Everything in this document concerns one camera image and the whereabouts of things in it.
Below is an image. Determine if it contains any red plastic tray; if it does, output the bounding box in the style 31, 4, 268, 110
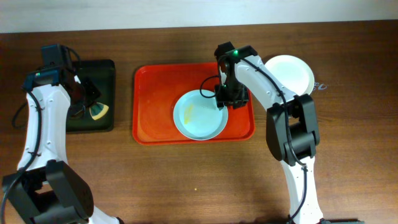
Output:
132, 62, 255, 146

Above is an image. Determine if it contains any light blue plate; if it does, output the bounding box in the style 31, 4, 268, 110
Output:
173, 90, 229, 141

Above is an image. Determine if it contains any white plate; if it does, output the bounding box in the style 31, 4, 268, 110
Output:
265, 55, 315, 95

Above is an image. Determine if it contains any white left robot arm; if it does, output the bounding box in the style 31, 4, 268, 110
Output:
2, 71, 122, 223

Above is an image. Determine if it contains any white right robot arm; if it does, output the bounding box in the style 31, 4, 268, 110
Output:
214, 42, 328, 223

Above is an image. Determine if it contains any yellow green scrub sponge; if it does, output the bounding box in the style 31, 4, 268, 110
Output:
90, 102, 109, 120

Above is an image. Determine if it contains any black plastic tray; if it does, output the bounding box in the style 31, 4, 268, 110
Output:
67, 59, 116, 134

